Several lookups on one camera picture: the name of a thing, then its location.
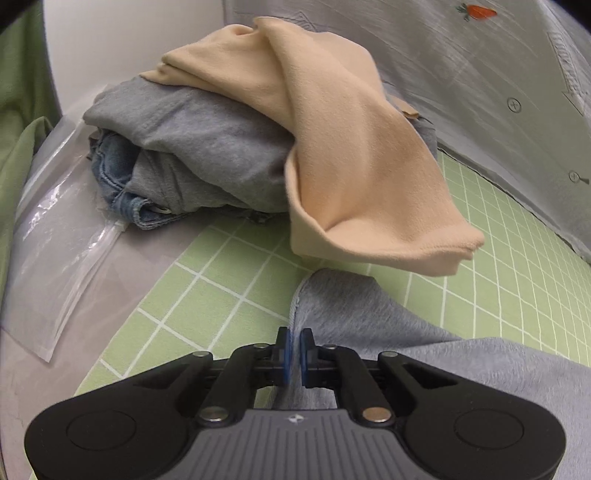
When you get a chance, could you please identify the clear plastic bag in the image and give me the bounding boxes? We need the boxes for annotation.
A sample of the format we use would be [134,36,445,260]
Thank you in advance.
[0,117,129,366]

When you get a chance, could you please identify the green cloth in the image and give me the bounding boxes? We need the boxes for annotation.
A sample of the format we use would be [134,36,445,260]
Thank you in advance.
[0,9,62,282]

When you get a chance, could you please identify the beige garment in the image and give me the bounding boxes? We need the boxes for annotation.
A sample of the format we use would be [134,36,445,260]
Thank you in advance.
[139,16,485,278]

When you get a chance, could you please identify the green grid mat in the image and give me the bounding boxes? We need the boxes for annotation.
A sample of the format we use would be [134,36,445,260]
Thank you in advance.
[74,150,591,480]

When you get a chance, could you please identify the blue denim jeans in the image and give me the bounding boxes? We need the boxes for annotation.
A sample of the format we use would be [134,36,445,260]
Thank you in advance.
[87,130,178,230]

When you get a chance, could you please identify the grey t-shirt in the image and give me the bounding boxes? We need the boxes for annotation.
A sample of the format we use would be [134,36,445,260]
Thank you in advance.
[276,268,591,480]
[83,85,439,223]

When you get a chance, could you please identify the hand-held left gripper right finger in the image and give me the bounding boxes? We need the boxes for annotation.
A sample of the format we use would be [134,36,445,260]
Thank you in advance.
[299,328,458,428]

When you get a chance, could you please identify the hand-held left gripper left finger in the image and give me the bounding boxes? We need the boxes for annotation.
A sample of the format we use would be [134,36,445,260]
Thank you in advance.
[136,326,293,428]

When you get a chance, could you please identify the white board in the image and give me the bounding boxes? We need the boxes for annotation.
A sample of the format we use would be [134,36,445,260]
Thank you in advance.
[41,0,228,121]

